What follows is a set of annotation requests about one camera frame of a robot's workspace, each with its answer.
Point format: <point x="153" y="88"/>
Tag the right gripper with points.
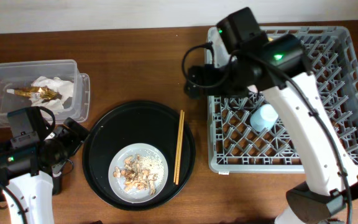
<point x="194" y="81"/>

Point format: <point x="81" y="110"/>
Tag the clear plastic bin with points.
<point x="57" y="85"/>

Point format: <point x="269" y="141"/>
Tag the pink plastic cup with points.
<point x="253" y="89"/>

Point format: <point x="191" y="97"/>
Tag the grey dishwasher rack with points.
<point x="235" y="147"/>

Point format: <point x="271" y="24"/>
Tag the round black tray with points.
<point x="137" y="122"/>

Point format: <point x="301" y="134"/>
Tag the blue plastic cup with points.
<point x="264" y="118"/>

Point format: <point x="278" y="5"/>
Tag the food scraps and rice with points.
<point x="140" y="173"/>

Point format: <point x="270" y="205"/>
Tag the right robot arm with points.
<point x="282" y="72"/>

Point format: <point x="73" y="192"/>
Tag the grey plate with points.
<point x="117" y="161"/>

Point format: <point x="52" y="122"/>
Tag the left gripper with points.
<point x="74" y="140"/>

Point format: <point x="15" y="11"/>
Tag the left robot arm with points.
<point x="36" y="155"/>

